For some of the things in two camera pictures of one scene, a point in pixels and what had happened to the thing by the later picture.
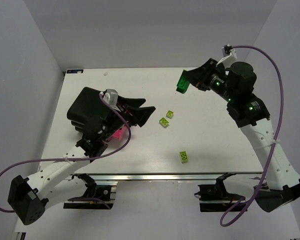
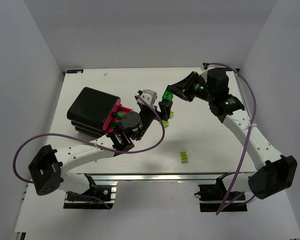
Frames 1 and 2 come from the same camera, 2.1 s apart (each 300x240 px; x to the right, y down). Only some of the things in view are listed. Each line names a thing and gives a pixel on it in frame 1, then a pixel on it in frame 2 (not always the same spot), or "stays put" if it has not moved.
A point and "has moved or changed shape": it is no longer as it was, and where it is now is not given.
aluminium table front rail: (156, 177) stays put
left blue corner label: (74, 71) stays put
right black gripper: (203, 76) to (187, 85)
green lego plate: (183, 84) has moved or changed shape
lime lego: (183, 157) stays put
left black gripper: (125, 111) to (154, 111)
